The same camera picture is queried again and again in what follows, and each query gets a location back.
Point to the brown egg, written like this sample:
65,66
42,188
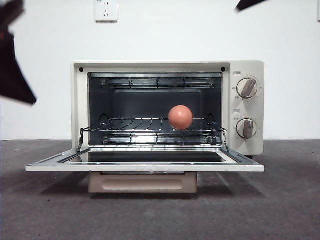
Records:
180,117

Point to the cream Toshiba toaster oven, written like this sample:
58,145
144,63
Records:
80,105

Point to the beige timer knob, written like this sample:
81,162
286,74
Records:
246,128

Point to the metal heating element guard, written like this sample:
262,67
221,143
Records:
157,138
157,82

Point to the black oven foot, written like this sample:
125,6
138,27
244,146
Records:
250,156

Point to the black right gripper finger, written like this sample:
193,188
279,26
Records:
250,3

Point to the beige temperature knob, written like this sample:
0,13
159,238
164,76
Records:
247,88

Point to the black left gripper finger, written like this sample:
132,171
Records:
15,75

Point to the white wall socket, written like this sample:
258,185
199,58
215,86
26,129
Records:
106,11

